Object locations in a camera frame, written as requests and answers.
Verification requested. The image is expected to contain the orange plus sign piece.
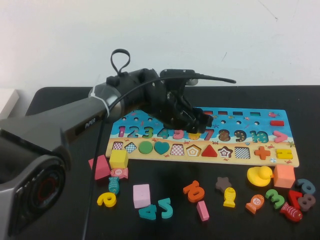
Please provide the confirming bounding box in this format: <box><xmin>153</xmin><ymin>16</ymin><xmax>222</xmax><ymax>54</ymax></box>
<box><xmin>254</xmin><ymin>146</ymin><xmax>271</xmax><ymax>160</ymax></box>

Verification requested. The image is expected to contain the black cable loop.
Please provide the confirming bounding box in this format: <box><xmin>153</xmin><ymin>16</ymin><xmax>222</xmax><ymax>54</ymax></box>
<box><xmin>110</xmin><ymin>48</ymin><xmax>131</xmax><ymax>76</ymax></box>

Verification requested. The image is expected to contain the pink number one piece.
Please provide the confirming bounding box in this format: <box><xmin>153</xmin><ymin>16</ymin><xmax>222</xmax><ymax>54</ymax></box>
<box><xmin>196</xmin><ymin>200</ymin><xmax>210</xmax><ymax>222</ymax></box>

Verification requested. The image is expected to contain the yellow number six piece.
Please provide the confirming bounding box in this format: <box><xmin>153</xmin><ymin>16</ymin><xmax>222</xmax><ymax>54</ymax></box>
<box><xmin>96</xmin><ymin>192</ymin><xmax>117</xmax><ymax>208</ymax></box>

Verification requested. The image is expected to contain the teal number two piece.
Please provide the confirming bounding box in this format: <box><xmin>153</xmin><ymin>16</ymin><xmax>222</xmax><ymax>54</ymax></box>
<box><xmin>157</xmin><ymin>197</ymin><xmax>172</xmax><ymax>219</ymax></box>

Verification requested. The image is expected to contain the colourful wooden puzzle board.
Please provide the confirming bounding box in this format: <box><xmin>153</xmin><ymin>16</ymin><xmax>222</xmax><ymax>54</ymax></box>
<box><xmin>105</xmin><ymin>106</ymin><xmax>300</xmax><ymax>168</ymax></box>

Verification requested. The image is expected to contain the yellow rubber duck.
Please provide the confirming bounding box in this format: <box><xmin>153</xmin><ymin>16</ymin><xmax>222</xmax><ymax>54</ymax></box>
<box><xmin>246</xmin><ymin>165</ymin><xmax>275</xmax><ymax>188</ymax></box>

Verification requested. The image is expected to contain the green number three piece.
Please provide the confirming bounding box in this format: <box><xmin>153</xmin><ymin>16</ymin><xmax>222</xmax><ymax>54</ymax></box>
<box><xmin>264</xmin><ymin>188</ymin><xmax>285</xmax><ymax>210</ymax></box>

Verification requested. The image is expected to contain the white cabinet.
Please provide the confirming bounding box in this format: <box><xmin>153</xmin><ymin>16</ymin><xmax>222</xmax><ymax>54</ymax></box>
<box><xmin>0</xmin><ymin>88</ymin><xmax>20</xmax><ymax>121</ymax></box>

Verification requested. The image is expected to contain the pink wooden fish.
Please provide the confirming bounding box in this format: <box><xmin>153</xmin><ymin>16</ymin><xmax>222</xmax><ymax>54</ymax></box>
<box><xmin>110</xmin><ymin>167</ymin><xmax>129</xmax><ymax>180</ymax></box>

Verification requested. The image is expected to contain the pink greater-than sign piece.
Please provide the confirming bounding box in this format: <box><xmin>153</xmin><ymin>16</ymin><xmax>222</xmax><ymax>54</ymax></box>
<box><xmin>272</xmin><ymin>130</ymin><xmax>288</xmax><ymax>144</ymax></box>

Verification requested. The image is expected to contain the yellow foam cube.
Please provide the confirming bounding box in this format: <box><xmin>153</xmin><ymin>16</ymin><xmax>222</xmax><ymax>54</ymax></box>
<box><xmin>109</xmin><ymin>149</ymin><xmax>129</xmax><ymax>169</ymax></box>

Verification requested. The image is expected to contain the green circle piece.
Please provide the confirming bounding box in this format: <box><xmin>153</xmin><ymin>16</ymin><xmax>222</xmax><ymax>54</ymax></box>
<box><xmin>138</xmin><ymin>141</ymin><xmax>154</xmax><ymax>155</ymax></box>

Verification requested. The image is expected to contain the dark pink foam block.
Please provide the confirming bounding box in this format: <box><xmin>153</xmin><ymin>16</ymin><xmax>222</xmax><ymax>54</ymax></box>
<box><xmin>88</xmin><ymin>154</ymin><xmax>111</xmax><ymax>181</ymax></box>

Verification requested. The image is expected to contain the brown star piece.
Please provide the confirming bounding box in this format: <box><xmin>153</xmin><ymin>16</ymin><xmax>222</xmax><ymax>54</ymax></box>
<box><xmin>215</xmin><ymin>176</ymin><xmax>233</xmax><ymax>194</ymax></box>

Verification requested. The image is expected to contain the light pink foam cube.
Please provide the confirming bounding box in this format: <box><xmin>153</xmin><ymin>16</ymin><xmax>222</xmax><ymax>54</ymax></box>
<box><xmin>132</xmin><ymin>183</ymin><xmax>152</xmax><ymax>209</ymax></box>

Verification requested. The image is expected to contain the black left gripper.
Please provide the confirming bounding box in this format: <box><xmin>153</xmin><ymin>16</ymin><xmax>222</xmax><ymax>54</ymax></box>
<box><xmin>144</xmin><ymin>79</ymin><xmax>214</xmax><ymax>133</ymax></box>

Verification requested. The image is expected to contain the black camera cable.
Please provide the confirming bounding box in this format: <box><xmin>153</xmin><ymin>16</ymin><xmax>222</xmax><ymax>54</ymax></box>
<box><xmin>81</xmin><ymin>72</ymin><xmax>237</xmax><ymax>240</ymax></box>

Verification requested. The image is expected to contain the red number seven piece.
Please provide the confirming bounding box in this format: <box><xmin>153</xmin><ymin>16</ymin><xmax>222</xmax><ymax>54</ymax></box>
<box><xmin>287</xmin><ymin>189</ymin><xmax>303</xmax><ymax>210</ymax></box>

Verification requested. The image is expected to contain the yellow equals sign piece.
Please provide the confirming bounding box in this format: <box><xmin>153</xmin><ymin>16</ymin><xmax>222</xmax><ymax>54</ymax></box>
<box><xmin>275</xmin><ymin>148</ymin><xmax>293</xmax><ymax>160</ymax></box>

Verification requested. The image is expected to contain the blue-grey number nine piece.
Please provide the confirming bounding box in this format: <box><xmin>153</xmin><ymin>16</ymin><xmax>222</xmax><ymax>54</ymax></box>
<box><xmin>294</xmin><ymin>178</ymin><xmax>316</xmax><ymax>196</ymax></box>

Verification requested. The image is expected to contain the orange wooden fish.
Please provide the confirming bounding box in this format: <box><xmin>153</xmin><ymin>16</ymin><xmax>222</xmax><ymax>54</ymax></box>
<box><xmin>245</xmin><ymin>194</ymin><xmax>265</xmax><ymax>215</ymax></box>

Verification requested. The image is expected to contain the brown number eight piece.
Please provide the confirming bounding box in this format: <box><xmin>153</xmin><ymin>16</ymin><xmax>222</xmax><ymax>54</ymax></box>
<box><xmin>297</xmin><ymin>193</ymin><xmax>316</xmax><ymax>213</ymax></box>

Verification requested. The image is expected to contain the red triangle piece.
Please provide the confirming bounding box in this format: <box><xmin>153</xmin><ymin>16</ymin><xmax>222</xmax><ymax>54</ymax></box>
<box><xmin>201</xmin><ymin>144</ymin><xmax>218</xmax><ymax>158</ymax></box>

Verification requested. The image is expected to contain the white zip tie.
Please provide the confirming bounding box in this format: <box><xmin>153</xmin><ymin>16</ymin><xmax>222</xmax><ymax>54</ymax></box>
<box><xmin>90</xmin><ymin>92</ymin><xmax>111</xmax><ymax>118</ymax></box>

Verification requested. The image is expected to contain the teal number four piece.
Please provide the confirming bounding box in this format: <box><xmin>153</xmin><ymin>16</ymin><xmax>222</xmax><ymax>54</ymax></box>
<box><xmin>138</xmin><ymin>204</ymin><xmax>158</xmax><ymax>221</ymax></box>

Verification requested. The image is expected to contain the orange foam cube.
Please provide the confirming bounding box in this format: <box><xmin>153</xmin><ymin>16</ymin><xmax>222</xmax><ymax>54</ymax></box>
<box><xmin>273</xmin><ymin>164</ymin><xmax>296</xmax><ymax>189</ymax></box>

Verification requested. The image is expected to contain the yellow wooden fish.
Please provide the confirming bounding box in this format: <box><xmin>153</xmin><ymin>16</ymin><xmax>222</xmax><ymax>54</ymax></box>
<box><xmin>223</xmin><ymin>187</ymin><xmax>237</xmax><ymax>208</ymax></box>

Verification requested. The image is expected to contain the teal heart piece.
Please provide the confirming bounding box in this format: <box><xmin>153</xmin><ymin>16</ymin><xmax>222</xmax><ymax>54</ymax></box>
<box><xmin>153</xmin><ymin>141</ymin><xmax>170</xmax><ymax>156</ymax></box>

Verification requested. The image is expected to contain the orange number ten piece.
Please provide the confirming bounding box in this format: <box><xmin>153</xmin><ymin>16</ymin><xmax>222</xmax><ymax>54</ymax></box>
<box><xmin>182</xmin><ymin>180</ymin><xmax>205</xmax><ymax>203</ymax></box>

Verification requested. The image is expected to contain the teal wooden fish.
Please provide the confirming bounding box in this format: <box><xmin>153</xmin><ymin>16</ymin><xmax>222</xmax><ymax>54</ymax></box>
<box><xmin>108</xmin><ymin>176</ymin><xmax>120</xmax><ymax>195</ymax></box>

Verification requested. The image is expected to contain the red wooden fish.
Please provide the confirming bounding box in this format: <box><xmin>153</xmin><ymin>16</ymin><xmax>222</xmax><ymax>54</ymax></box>
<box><xmin>279</xmin><ymin>201</ymin><xmax>303</xmax><ymax>223</ymax></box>

